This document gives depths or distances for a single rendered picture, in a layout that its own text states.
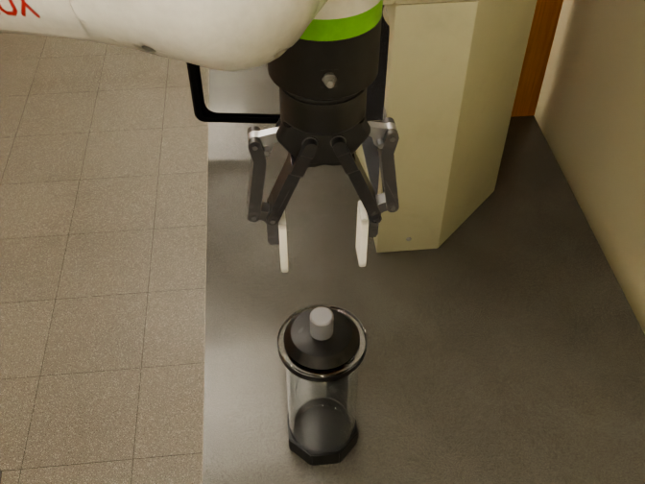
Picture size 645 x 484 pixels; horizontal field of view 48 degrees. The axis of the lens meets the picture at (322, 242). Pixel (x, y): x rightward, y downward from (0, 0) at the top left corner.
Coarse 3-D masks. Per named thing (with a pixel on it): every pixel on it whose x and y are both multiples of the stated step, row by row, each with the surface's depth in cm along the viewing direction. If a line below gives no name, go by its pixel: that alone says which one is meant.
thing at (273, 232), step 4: (264, 204) 72; (268, 204) 72; (264, 208) 71; (268, 208) 71; (264, 212) 71; (268, 212) 71; (260, 216) 71; (264, 216) 71; (264, 220) 72; (276, 224) 72; (268, 228) 73; (272, 228) 73; (276, 228) 73; (268, 232) 73; (272, 232) 73; (276, 232) 73; (268, 236) 74; (272, 236) 74; (276, 236) 74; (268, 240) 74; (272, 240) 74; (276, 240) 74; (272, 244) 74; (276, 244) 74
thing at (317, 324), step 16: (304, 320) 88; (320, 320) 84; (336, 320) 88; (288, 336) 87; (304, 336) 86; (320, 336) 85; (336, 336) 86; (352, 336) 86; (288, 352) 86; (304, 352) 85; (320, 352) 85; (336, 352) 85; (352, 352) 86; (320, 368) 84
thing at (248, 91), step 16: (208, 80) 140; (224, 80) 140; (240, 80) 140; (256, 80) 140; (272, 80) 139; (208, 96) 143; (224, 96) 143; (240, 96) 142; (256, 96) 142; (272, 96) 142; (240, 112) 145; (256, 112) 145; (272, 112) 145
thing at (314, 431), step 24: (360, 336) 88; (288, 360) 85; (288, 384) 92; (312, 384) 87; (336, 384) 87; (288, 408) 97; (312, 408) 91; (336, 408) 91; (312, 432) 95; (336, 432) 95
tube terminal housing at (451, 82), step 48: (432, 0) 95; (480, 0) 96; (528, 0) 109; (432, 48) 100; (480, 48) 103; (432, 96) 106; (480, 96) 112; (432, 144) 112; (480, 144) 122; (432, 192) 119; (480, 192) 134; (384, 240) 127; (432, 240) 128
